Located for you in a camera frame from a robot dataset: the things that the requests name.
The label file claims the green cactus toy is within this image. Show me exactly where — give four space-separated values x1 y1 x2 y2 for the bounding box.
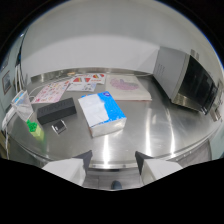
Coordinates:
26 119 45 141

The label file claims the small black silver device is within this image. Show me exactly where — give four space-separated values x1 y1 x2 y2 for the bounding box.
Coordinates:
51 120 68 135

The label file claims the black rectangular box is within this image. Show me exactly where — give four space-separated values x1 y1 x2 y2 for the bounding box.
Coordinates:
36 97 78 126

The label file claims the blue white tissue pack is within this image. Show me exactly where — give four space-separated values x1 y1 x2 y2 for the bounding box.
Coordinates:
77 91 128 139

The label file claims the clear plastic bag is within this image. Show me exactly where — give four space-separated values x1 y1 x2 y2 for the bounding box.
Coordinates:
11 89 35 123

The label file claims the pink sticker sheet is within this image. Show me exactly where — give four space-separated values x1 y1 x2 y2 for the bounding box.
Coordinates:
30 79 72 105

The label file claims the white sheet with triangles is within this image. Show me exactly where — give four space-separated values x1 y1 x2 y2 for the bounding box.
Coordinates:
65 73 107 93

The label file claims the silver microwave oven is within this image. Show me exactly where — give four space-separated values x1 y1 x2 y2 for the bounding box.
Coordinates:
152 46 219 116

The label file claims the white cable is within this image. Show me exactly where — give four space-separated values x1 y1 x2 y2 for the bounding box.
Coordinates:
14 63 28 98

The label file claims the framed wall picture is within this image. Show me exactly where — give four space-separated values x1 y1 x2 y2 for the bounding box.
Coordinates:
1 70 13 95

